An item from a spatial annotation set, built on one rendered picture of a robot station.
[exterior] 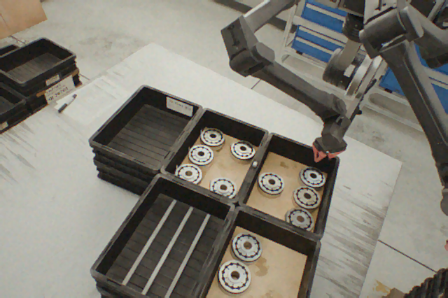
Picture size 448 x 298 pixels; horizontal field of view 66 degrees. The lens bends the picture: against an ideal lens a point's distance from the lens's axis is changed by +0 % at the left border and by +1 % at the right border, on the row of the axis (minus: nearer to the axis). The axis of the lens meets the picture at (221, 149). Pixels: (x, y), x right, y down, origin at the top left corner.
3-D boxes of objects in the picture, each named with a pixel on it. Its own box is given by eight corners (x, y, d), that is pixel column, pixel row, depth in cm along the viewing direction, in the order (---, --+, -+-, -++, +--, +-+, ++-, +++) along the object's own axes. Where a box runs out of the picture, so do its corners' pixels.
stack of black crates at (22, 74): (59, 90, 257) (43, 36, 224) (89, 108, 249) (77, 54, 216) (10, 119, 233) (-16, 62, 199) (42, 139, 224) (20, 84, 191)
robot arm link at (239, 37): (233, 15, 84) (208, 33, 92) (262, 63, 88) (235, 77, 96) (304, -32, 112) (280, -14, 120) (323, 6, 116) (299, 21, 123)
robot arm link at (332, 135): (341, 96, 112) (318, 104, 119) (330, 115, 105) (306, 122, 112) (358, 125, 116) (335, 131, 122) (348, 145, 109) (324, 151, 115)
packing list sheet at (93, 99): (100, 74, 189) (100, 73, 188) (132, 92, 182) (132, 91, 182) (50, 105, 168) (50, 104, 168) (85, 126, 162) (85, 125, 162)
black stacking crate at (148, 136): (144, 103, 161) (143, 84, 153) (201, 126, 156) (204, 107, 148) (91, 161, 136) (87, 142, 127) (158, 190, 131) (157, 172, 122)
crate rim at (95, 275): (158, 175, 123) (158, 171, 122) (235, 208, 118) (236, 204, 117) (87, 275, 97) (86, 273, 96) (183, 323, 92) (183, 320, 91)
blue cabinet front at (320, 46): (291, 47, 306) (311, -18, 264) (369, 80, 286) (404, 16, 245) (290, 48, 304) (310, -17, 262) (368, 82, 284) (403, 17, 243)
